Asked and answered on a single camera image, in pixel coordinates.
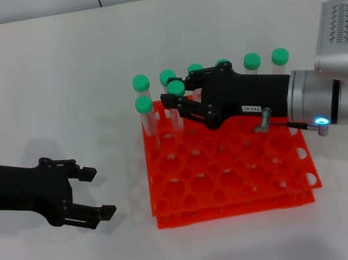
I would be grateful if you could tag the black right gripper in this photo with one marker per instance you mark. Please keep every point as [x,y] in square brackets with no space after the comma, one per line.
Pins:
[248,94]

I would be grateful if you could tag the orange test tube rack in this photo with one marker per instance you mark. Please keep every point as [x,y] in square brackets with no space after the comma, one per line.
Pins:
[235,176]

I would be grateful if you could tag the clear test tube green cap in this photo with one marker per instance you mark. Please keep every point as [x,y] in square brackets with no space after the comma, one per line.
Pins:
[194,67]
[251,60]
[280,56]
[221,61]
[165,75]
[176,89]
[143,105]
[140,83]

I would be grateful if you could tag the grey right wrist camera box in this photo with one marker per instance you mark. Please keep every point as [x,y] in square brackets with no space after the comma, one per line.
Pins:
[338,35]

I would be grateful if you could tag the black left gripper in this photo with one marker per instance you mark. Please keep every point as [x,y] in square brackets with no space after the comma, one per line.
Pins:
[24,193]

